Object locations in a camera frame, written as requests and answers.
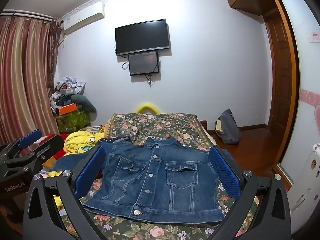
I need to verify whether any white air conditioner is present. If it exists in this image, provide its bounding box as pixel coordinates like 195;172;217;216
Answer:
61;1;105;34

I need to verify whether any floral dark green blanket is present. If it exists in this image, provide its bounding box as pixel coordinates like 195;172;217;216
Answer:
54;113;260;240

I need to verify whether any white wardrobe door pink print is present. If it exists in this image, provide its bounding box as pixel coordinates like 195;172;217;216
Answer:
270;0;320;188

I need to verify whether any dark blue cloth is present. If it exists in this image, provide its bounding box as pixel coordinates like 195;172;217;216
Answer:
52;152;89;173

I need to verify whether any blue denim jacket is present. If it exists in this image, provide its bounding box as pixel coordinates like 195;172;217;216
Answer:
82;137;225;223

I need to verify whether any yellow cartoon cloth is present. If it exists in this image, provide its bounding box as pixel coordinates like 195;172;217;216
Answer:
64;129;105;155

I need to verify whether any green patterned bag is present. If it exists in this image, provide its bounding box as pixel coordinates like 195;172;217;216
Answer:
55;110;91;133

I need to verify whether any grey bag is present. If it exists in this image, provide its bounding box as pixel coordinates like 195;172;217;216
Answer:
215;109;241;145

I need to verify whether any orange box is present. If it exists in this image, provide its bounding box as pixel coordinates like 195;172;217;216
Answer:
58;103;78;115

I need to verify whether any striped cloth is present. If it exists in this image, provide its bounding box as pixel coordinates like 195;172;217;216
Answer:
80;126;104;134

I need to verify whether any small black wall monitor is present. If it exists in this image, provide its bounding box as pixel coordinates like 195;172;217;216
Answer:
128;51;160;76

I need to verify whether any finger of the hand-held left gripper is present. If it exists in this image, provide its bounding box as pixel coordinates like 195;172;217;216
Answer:
2;134;65;173
0;129;42;158

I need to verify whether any dotted dark cloth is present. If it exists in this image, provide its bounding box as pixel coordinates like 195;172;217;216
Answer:
96;136;131;145

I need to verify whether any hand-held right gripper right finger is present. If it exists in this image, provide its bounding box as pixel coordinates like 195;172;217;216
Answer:
207;145;292;240

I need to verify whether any brown wooden door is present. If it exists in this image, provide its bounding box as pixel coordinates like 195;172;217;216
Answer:
262;9;293;173

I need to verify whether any grey green cushion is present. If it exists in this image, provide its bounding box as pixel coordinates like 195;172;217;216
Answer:
72;94;97;113

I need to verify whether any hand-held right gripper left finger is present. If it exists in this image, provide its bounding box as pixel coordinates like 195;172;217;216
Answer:
22;145;110;240

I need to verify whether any yellow ring cushion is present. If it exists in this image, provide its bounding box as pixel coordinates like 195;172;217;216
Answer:
135;102;162;114

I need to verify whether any red cloth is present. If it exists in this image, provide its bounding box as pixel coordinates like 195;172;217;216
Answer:
41;133;68;168

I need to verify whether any black wall television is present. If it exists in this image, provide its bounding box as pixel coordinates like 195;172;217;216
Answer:
115;19;171;56

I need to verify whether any pile of clutter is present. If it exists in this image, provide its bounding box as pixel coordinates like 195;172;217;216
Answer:
49;75;87;115

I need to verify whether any striped red brown curtain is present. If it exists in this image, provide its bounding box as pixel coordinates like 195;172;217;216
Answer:
0;10;63;145

